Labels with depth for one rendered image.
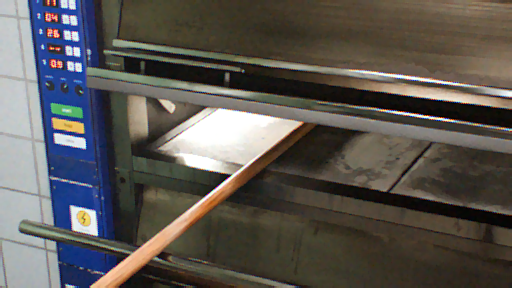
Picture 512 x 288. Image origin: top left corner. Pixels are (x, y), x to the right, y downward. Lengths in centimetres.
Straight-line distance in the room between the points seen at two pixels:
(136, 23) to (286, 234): 57
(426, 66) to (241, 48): 39
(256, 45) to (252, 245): 48
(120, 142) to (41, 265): 48
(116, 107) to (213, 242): 38
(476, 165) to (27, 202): 112
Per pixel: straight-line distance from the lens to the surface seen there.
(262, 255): 214
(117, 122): 222
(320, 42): 189
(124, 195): 229
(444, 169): 214
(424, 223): 195
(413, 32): 183
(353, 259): 206
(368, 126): 174
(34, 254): 256
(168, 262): 178
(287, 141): 220
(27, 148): 242
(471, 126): 168
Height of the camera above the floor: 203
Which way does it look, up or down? 22 degrees down
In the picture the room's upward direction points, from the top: 1 degrees counter-clockwise
